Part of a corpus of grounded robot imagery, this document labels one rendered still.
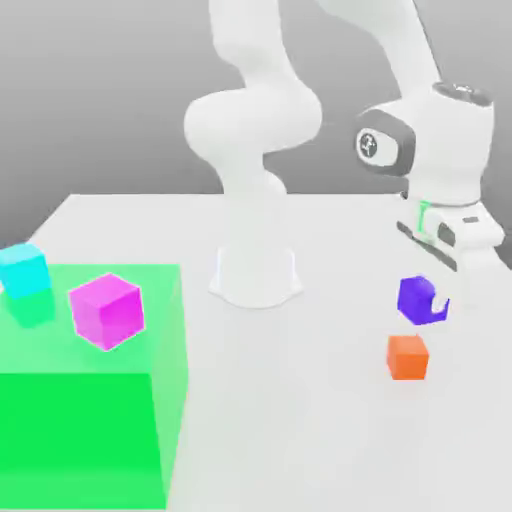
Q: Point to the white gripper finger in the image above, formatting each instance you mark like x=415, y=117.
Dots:
x=440, y=300

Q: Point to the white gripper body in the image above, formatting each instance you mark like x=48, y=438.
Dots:
x=466, y=266

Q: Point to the small purple cube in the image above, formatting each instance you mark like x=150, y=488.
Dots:
x=416, y=300

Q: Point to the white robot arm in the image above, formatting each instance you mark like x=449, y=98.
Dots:
x=256, y=120

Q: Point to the small orange cube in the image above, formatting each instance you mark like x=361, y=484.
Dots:
x=407, y=358

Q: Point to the small magenta cube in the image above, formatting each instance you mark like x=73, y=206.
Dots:
x=106, y=312

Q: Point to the small cyan cube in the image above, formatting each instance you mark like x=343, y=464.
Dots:
x=24, y=270

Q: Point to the large green box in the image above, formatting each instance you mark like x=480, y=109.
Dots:
x=80, y=432

